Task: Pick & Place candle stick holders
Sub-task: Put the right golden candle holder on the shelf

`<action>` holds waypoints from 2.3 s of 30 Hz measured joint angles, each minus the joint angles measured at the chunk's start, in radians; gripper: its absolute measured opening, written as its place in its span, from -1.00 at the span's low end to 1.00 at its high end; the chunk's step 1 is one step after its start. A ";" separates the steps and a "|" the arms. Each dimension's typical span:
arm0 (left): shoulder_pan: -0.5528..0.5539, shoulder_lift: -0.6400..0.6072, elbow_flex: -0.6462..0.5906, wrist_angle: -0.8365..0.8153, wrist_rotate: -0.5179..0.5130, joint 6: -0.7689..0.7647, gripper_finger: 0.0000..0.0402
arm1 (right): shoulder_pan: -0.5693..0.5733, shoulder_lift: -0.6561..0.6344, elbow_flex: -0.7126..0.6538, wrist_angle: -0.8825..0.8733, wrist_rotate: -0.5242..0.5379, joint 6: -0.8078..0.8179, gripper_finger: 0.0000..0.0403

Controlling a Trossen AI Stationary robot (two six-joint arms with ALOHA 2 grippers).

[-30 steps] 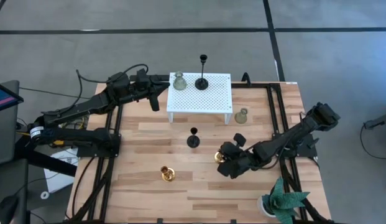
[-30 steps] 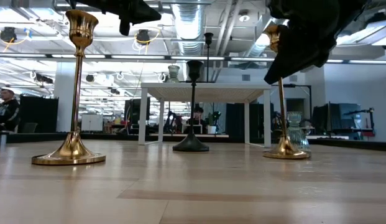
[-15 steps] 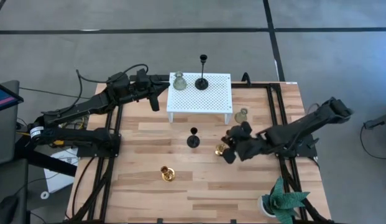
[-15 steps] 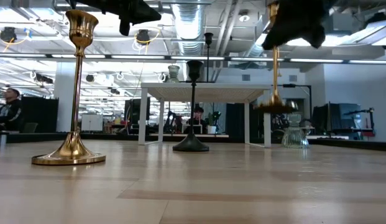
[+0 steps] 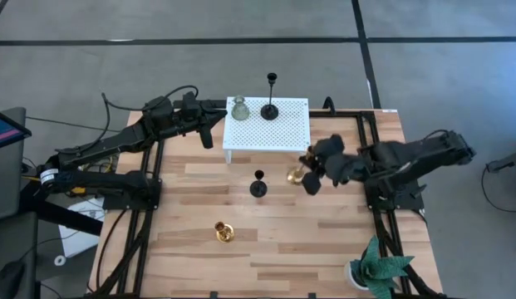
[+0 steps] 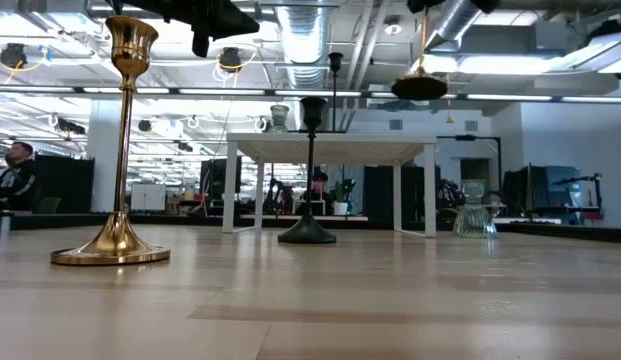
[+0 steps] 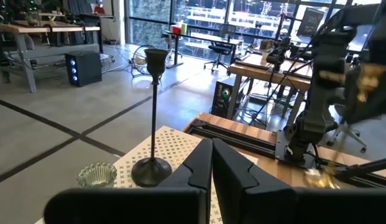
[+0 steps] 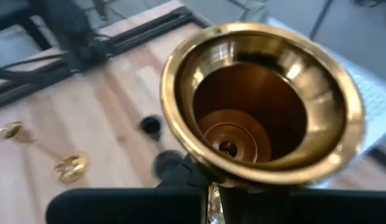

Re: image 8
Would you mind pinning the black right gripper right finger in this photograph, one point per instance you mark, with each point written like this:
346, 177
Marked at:
304, 208

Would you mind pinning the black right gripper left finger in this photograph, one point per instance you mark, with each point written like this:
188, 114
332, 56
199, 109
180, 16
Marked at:
127, 207

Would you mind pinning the tall brass candlestick holder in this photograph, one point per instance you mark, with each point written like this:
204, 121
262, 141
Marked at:
258, 93
70, 168

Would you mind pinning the tall black candlestick holder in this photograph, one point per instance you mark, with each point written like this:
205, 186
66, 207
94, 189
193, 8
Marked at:
150, 124

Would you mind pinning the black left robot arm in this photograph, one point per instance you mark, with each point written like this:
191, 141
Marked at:
71, 28

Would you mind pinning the white perforated riser table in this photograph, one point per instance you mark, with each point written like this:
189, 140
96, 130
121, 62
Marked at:
376, 99

